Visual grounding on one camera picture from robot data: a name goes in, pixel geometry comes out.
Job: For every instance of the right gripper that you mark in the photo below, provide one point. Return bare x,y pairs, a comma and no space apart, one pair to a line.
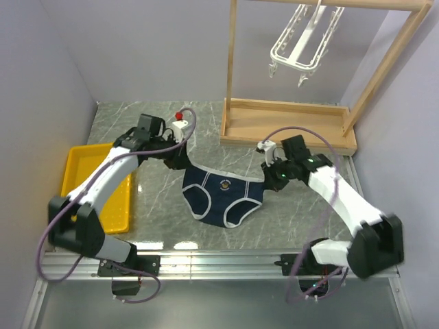
270,180

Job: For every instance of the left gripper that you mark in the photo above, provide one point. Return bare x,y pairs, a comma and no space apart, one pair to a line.
180,160

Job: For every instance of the navy blue underwear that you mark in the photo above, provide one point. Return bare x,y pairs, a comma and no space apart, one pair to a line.
220,198

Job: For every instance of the white clip hanger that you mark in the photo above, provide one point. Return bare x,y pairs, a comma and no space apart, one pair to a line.
311,14

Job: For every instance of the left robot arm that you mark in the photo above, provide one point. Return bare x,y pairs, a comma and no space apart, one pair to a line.
74,222

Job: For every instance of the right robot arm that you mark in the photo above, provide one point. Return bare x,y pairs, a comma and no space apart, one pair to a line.
376,239

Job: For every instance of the yellow plastic tray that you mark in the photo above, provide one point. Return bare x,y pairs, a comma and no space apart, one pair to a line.
111,192

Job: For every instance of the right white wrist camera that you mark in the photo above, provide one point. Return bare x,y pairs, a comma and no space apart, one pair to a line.
271,151

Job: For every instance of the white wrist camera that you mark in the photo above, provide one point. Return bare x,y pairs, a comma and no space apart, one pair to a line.
271,151
178,127

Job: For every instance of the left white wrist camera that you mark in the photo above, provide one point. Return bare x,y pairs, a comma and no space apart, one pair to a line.
178,127

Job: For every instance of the wooden hanging rack frame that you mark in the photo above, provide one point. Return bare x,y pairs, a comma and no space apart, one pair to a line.
329,128

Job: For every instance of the aluminium rail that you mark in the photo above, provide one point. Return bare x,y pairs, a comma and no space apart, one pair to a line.
234,264

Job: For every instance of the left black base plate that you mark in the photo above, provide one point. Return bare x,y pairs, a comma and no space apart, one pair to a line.
144,263

